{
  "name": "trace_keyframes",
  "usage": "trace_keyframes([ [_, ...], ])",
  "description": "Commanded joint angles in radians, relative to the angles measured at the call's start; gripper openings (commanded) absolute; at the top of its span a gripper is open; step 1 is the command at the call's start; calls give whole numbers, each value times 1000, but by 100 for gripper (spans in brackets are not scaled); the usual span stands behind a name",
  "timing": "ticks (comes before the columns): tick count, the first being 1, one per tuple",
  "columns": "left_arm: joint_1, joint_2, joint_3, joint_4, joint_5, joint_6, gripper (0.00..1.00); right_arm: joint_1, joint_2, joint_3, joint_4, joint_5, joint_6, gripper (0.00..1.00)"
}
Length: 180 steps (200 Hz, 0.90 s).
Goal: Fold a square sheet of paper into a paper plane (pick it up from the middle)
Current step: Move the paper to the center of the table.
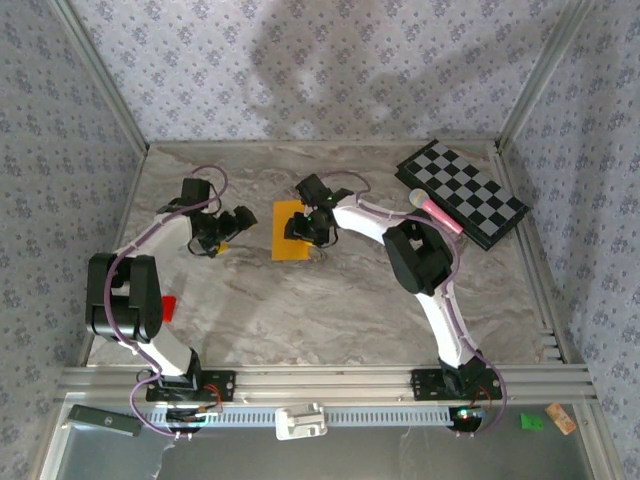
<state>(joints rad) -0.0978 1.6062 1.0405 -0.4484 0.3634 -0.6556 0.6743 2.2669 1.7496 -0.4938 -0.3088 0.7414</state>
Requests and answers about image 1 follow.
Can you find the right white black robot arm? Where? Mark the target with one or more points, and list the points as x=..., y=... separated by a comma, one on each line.
x=450, y=325

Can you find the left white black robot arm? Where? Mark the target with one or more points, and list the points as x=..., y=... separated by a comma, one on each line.
x=170, y=352

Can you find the grey metal sheet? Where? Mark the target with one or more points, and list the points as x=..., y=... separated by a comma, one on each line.
x=350, y=460

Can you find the small red block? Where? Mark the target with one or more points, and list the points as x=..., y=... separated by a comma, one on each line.
x=170, y=309

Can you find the black grey checkered board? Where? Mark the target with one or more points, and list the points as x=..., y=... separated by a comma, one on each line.
x=475, y=190

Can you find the small circuit board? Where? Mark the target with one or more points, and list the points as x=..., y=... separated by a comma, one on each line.
x=467, y=416
x=192, y=417

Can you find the flat black device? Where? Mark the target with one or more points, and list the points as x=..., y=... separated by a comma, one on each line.
x=102, y=420

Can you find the green paper note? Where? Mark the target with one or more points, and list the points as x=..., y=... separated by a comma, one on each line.
x=531, y=421

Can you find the small brown box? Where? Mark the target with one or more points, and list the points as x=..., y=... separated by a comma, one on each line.
x=561, y=419

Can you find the thin aluminium edge rail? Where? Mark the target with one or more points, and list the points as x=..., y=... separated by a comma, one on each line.
x=225, y=144

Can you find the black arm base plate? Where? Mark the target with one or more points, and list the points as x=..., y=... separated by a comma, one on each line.
x=425, y=385
x=220, y=385

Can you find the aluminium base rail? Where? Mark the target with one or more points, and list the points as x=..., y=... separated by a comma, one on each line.
x=325, y=382

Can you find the white plastic bracket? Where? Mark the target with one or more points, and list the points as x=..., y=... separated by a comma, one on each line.
x=300, y=422

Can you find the aluminium frame post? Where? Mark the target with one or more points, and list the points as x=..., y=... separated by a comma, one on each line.
x=545, y=75
x=100, y=75

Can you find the slotted aluminium side rail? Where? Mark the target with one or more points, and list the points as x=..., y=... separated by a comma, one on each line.
x=539, y=280

